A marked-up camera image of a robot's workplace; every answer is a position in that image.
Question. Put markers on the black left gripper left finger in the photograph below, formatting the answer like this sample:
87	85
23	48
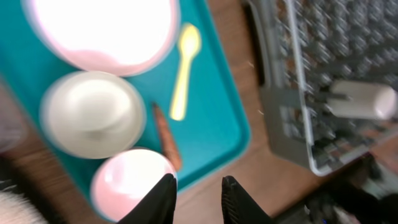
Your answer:
158	206

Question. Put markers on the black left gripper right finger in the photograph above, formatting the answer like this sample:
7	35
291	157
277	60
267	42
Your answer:
238	207

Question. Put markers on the pink white bowl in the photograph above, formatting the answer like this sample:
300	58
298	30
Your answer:
123	180

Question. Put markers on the cream white bowl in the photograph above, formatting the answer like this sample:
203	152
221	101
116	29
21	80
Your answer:
92	115

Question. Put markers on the white rice pile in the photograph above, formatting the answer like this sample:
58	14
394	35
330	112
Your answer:
17	210

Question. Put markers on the white plastic cup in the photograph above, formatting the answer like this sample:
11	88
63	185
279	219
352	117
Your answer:
365	100

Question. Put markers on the white round plate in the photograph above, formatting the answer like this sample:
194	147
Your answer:
102	31

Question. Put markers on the orange carrot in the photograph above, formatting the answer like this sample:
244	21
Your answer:
168	144

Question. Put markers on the teal plastic tray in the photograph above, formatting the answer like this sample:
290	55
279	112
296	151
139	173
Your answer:
215	129

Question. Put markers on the yellow plastic spoon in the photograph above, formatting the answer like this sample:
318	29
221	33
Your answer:
189	45

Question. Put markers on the grey dish rack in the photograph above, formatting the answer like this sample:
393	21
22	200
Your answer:
305	46

